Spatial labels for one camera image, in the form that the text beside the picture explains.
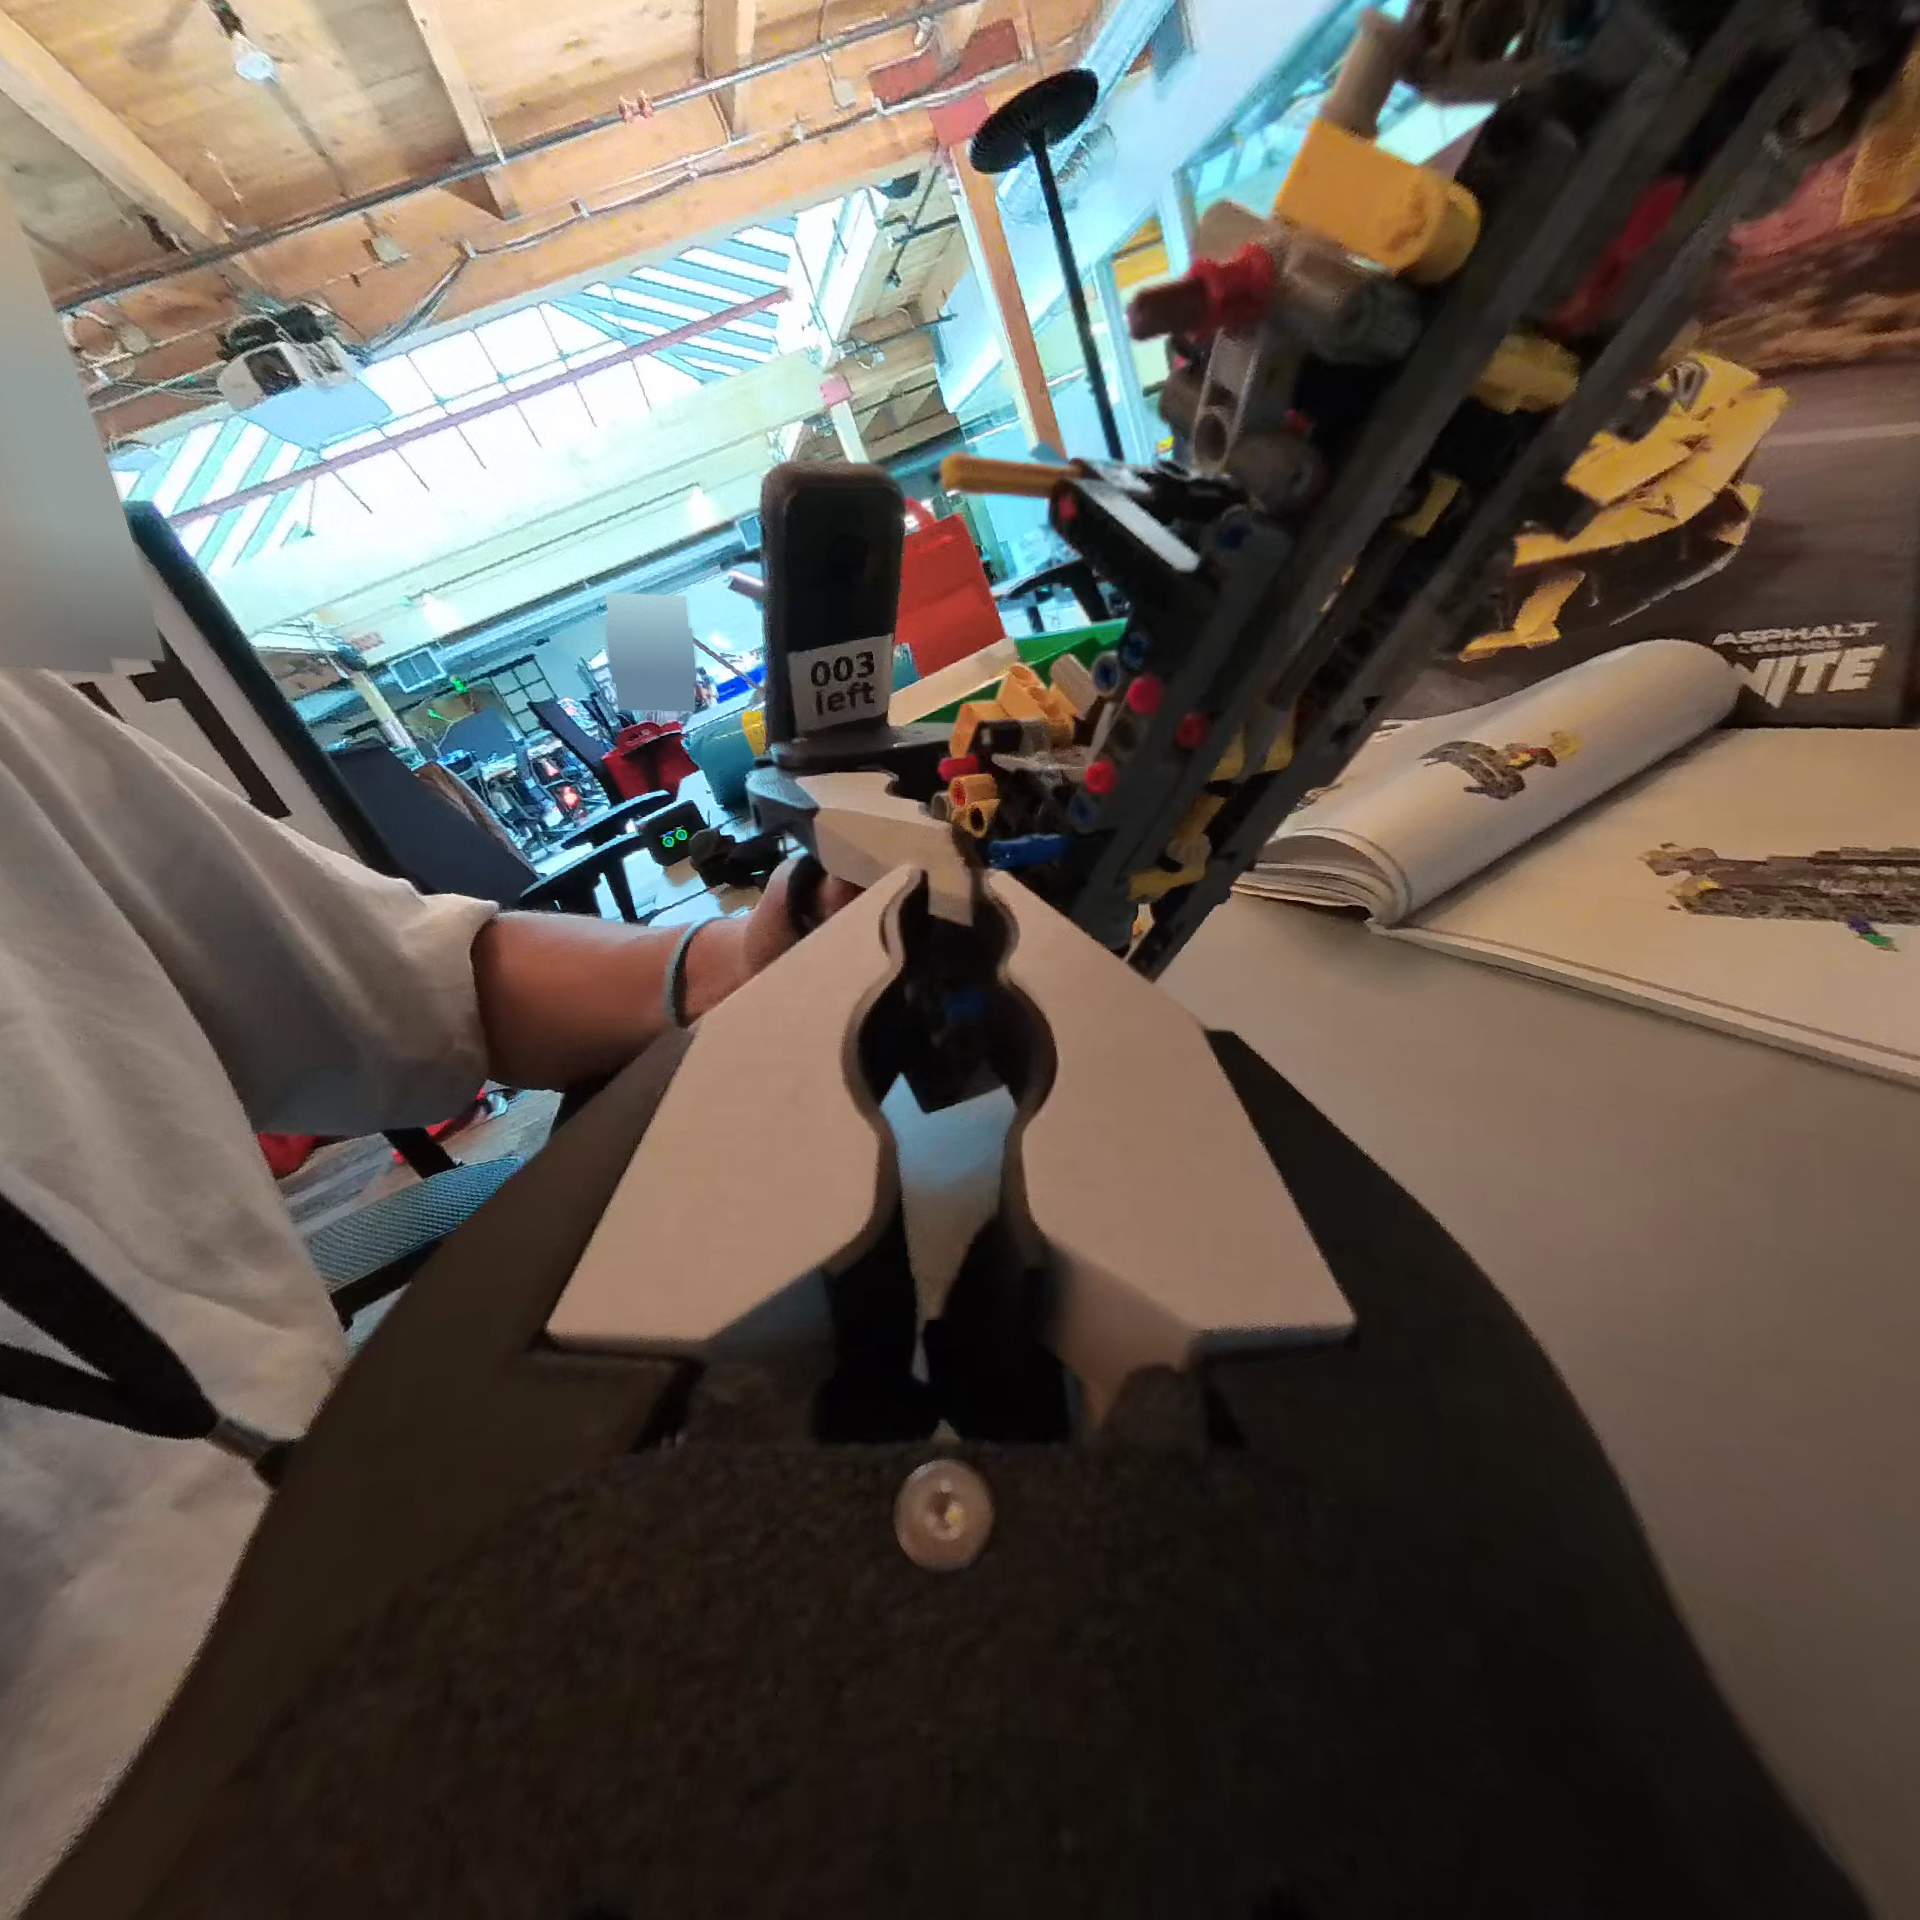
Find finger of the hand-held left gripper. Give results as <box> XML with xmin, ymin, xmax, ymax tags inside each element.
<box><xmin>799</xmin><ymin>776</ymin><xmax>978</xmax><ymax>923</ymax></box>

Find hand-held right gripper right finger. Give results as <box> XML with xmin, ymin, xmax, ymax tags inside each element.
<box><xmin>981</xmin><ymin>868</ymin><xmax>1362</xmax><ymax>1426</ymax></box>

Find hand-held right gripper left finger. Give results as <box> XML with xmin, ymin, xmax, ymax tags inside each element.
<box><xmin>543</xmin><ymin>865</ymin><xmax>935</xmax><ymax>1362</ymax></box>

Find black yellow lego car chassis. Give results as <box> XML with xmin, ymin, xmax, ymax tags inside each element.
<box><xmin>936</xmin><ymin>0</ymin><xmax>1920</xmax><ymax>978</ymax></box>

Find person's left forearm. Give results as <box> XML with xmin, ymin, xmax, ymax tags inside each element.
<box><xmin>471</xmin><ymin>904</ymin><xmax>752</xmax><ymax>1090</ymax></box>

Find lego car set box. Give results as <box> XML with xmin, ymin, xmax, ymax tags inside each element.
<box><xmin>1439</xmin><ymin>29</ymin><xmax>1920</xmax><ymax>730</ymax></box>

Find person's left hand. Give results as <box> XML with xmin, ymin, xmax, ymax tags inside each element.
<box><xmin>737</xmin><ymin>858</ymin><xmax>870</xmax><ymax>978</ymax></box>

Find teal fabric roll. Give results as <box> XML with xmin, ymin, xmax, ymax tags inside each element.
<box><xmin>683</xmin><ymin>701</ymin><xmax>770</xmax><ymax>825</ymax></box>

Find grey wristband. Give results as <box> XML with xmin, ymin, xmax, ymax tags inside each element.
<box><xmin>660</xmin><ymin>917</ymin><xmax>725</xmax><ymax>1031</ymax></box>

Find green plastic bin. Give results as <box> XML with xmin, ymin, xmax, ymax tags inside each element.
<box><xmin>901</xmin><ymin>614</ymin><xmax>1129</xmax><ymax>725</ymax></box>

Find black floor lamp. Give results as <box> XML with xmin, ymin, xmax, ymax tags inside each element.
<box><xmin>965</xmin><ymin>67</ymin><xmax>1129</xmax><ymax>470</ymax></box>

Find black office chair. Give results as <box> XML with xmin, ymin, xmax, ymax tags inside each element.
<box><xmin>321</xmin><ymin>737</ymin><xmax>668</xmax><ymax>920</ymax></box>

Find open instruction booklet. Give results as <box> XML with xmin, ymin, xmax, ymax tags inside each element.
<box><xmin>1231</xmin><ymin>636</ymin><xmax>1920</xmax><ymax>1084</ymax></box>

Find white t-shirt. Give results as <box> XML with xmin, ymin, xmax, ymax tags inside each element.
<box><xmin>0</xmin><ymin>666</ymin><xmax>503</xmax><ymax>1913</ymax></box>

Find framed marker sign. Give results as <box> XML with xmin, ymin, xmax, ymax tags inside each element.
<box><xmin>126</xmin><ymin>500</ymin><xmax>352</xmax><ymax>818</ymax></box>

